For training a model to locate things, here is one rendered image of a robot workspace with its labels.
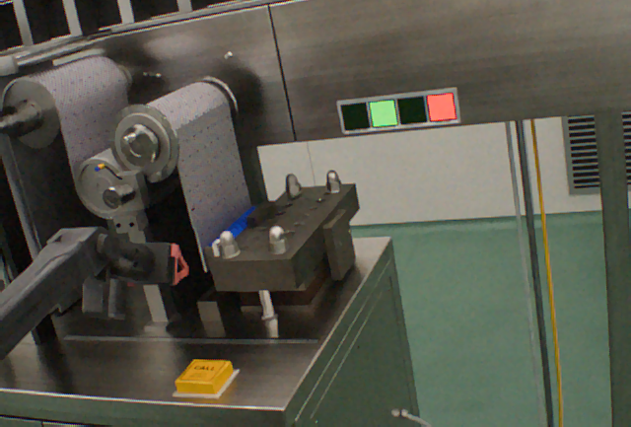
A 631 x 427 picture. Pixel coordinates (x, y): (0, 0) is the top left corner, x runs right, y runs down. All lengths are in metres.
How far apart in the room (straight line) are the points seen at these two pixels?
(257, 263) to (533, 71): 0.63
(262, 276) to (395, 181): 2.83
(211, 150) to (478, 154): 2.65
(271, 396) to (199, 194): 0.45
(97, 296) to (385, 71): 0.74
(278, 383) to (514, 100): 0.71
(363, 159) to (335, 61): 2.60
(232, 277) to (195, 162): 0.23
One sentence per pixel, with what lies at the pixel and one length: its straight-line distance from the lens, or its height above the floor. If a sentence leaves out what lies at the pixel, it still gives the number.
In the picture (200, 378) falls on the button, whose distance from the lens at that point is 1.22.
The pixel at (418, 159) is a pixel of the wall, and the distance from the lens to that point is 4.07.
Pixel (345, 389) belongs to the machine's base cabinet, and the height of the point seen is 0.77.
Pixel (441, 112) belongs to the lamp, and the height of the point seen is 1.17.
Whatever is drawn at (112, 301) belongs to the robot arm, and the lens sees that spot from 1.17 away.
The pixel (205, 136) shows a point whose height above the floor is 1.22.
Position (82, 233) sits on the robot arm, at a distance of 1.12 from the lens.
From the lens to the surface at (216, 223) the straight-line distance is 1.49.
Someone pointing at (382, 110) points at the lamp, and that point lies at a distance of 1.55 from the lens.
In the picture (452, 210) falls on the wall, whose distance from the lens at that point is 4.13.
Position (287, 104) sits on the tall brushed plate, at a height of 1.23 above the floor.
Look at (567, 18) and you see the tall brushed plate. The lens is 1.48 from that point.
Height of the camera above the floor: 1.50
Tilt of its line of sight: 16 degrees down
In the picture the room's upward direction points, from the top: 11 degrees counter-clockwise
